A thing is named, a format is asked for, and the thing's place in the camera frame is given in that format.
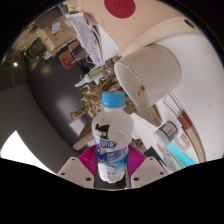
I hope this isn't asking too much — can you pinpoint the white blue-capped drink bottle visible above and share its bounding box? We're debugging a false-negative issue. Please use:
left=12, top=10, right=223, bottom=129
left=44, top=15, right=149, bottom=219
left=91, top=90, right=135, bottom=184

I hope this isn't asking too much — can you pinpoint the wooden stick with red stripe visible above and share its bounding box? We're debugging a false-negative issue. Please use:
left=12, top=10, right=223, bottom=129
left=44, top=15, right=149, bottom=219
left=175, top=111, right=208, bottom=164

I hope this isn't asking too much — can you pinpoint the white ceramic cup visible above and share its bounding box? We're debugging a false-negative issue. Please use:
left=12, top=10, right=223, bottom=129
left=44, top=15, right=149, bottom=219
left=113, top=44, right=183, bottom=111

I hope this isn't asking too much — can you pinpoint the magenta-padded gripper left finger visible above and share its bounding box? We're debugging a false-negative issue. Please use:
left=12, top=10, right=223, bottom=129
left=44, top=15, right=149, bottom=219
left=56, top=144, right=101, bottom=189

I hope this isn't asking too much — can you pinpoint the small white-lidded grey jar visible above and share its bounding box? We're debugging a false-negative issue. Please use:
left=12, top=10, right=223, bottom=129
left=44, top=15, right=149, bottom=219
left=153, top=120, right=179, bottom=148

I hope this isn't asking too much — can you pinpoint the brown cardboard box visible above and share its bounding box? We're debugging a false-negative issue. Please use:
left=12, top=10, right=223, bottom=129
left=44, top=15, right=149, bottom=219
left=38, top=14, right=77, bottom=54

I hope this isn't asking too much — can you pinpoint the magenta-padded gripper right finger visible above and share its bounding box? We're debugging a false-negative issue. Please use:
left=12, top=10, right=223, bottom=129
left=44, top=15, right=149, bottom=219
left=125, top=145, right=169, bottom=189

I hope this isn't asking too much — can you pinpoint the iridescent purple sheet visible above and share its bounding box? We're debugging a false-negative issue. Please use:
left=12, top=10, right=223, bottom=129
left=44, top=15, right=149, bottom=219
left=156, top=141, right=198, bottom=174

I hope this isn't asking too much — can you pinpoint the white tape roll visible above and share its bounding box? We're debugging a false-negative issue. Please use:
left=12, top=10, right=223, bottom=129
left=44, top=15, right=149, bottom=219
left=173, top=133, right=192, bottom=153

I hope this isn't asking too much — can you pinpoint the flat round red coaster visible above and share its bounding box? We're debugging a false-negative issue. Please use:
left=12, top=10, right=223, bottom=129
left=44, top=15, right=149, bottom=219
left=103, top=0, right=137, bottom=20

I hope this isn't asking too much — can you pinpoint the green-labelled spray bottle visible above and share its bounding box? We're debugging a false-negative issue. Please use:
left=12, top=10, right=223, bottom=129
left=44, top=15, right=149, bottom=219
left=74, top=65, right=104, bottom=88

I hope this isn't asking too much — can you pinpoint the long ceiling light panel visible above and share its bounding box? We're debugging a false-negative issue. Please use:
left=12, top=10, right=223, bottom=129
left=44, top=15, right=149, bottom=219
left=0, top=130, right=56, bottom=175

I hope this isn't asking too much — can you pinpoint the red box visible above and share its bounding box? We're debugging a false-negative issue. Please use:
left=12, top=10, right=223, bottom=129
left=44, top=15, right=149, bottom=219
left=58, top=49, right=78, bottom=71

